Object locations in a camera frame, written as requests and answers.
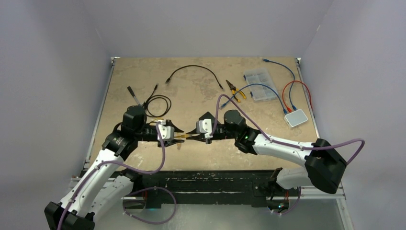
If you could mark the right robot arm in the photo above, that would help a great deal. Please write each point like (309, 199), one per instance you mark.
(319, 164)

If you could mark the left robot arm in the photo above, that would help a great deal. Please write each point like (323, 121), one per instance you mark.
(89, 200)

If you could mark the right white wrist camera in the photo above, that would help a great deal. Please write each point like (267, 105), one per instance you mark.
(204, 127)

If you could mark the small grey hammer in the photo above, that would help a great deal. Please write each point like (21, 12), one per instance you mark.
(133, 95)

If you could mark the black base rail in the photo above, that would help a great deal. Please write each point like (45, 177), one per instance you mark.
(247, 187)

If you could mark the clear plastic organizer box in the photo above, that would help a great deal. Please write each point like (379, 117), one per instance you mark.
(260, 84)

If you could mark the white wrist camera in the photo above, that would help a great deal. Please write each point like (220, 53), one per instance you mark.
(166, 130)
(204, 127)

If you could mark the white network switch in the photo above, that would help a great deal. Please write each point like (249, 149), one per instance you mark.
(295, 118)

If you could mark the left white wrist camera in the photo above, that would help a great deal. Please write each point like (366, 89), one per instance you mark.
(166, 130)

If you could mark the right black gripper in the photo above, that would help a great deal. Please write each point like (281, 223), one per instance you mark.
(198, 137)

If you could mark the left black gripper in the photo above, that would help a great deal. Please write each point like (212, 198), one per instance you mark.
(168, 142)

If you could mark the yellow handled pliers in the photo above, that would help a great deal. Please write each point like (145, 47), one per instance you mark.
(235, 91)

